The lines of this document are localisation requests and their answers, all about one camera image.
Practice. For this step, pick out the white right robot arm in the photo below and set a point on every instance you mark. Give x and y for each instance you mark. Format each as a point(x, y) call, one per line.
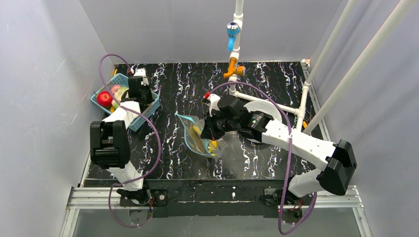
point(259, 121)

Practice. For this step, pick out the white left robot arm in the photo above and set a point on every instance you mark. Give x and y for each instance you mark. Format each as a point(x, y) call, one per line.
point(109, 145)

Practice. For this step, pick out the pink peach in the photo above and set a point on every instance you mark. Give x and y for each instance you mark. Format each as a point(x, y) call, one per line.
point(114, 88)

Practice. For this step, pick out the red apple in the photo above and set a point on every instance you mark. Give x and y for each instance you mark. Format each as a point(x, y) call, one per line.
point(104, 99)

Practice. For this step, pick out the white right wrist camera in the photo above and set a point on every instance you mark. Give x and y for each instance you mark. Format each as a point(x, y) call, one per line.
point(211, 100)

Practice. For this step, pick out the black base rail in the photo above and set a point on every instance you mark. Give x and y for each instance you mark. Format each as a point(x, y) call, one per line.
point(175, 198)

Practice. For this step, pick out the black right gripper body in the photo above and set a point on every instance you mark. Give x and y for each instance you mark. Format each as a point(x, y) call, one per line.
point(209, 129)

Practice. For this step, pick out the yellow banana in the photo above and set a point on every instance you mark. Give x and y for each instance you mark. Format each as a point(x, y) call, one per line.
point(202, 146)

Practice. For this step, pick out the blue plastic basket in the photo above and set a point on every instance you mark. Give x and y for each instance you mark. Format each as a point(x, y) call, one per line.
point(137, 121)

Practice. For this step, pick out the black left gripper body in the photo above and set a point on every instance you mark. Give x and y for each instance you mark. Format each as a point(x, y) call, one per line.
point(131, 95)

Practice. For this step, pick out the white perforated spool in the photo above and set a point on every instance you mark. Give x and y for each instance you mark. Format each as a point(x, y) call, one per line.
point(265, 107)

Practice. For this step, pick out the green white cabbage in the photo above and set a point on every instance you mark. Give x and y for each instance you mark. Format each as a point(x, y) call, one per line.
point(119, 95)

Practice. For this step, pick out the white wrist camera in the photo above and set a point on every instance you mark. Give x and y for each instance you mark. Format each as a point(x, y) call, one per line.
point(211, 100)
point(140, 72)

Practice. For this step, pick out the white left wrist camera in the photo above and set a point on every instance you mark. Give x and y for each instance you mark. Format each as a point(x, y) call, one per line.
point(140, 72)

